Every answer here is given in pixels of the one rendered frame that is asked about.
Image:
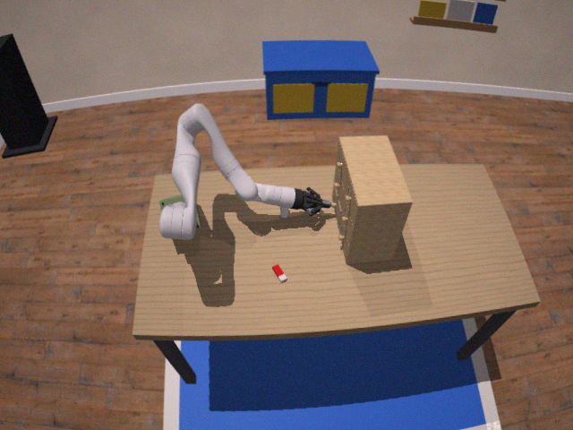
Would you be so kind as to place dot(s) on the wooden chest of drawers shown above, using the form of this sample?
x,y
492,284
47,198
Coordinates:
x,y
382,196

